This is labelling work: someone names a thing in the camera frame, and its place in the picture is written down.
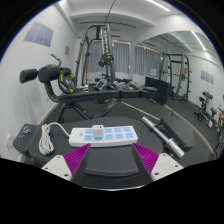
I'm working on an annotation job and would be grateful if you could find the black weight bench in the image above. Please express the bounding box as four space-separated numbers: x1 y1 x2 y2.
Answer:
18 63 158 124

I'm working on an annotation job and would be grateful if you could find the black squat rack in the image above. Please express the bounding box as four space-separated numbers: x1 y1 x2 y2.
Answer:
159 52 192 103

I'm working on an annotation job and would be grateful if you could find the ceiling light strip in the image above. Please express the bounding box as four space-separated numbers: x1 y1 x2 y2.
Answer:
191 30 208 52
146 0 171 13

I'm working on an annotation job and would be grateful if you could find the black yellow exercise machine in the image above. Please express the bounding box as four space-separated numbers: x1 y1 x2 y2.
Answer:
194 91 214 123

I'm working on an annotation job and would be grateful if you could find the small black weight plate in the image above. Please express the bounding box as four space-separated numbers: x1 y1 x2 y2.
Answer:
98 52 115 68

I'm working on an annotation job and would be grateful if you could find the chrome dumbbells group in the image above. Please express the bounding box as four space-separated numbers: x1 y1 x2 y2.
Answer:
113 79 144 92

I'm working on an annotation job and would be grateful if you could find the black box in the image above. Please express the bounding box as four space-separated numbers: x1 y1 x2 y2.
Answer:
144 76 170 106

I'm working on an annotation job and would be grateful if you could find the black power rack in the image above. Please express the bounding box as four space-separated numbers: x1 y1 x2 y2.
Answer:
73 23 118 88

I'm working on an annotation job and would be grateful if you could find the white coiled power cable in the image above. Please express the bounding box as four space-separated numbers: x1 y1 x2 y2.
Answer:
38 121 72 156

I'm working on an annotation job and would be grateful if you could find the bunch of keys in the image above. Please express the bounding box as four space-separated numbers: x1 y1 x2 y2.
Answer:
18 124 33 139

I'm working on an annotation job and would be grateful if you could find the grey window curtain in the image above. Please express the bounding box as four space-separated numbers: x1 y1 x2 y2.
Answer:
87 39 131 74
134 44 163 77

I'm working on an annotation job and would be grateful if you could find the white power strip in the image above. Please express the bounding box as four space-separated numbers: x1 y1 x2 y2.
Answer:
68 125 139 148

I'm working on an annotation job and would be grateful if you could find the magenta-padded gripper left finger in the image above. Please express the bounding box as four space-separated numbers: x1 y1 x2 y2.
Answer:
41 143 92 186

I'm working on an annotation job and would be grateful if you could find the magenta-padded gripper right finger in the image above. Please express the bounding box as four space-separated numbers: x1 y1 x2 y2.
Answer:
131 143 184 184

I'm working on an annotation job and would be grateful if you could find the black padded seat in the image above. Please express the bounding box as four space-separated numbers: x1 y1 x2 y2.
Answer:
159 114 196 153

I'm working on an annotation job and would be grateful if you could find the small purple wall poster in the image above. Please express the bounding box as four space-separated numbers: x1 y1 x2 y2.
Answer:
200 69 215 86

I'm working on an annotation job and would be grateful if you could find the black yellow-marked weight plate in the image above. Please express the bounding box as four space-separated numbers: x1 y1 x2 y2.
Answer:
57 67 76 95

